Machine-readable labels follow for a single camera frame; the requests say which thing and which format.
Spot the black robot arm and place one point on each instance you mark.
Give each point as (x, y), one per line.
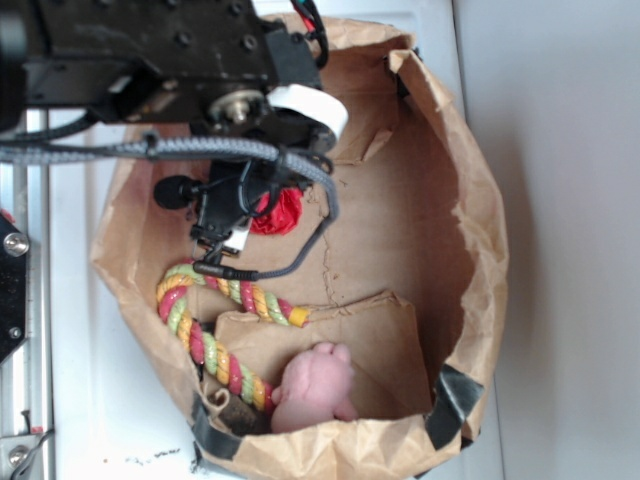
(12, 65)

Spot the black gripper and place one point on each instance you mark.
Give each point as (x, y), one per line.
(214, 65)

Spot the dark brown cylindrical object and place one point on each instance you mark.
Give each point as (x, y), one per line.
(233, 414)

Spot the multicolour twisted rope toy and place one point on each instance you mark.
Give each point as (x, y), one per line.
(201, 339)

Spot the black metal bracket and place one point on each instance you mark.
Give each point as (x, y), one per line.
(15, 246)

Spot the red paper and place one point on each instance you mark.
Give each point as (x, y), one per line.
(282, 218)

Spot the brown paper bag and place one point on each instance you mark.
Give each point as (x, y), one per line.
(411, 276)

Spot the pink plush toy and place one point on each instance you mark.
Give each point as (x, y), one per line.
(315, 388)

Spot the aluminium frame rail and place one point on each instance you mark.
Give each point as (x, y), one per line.
(27, 420)

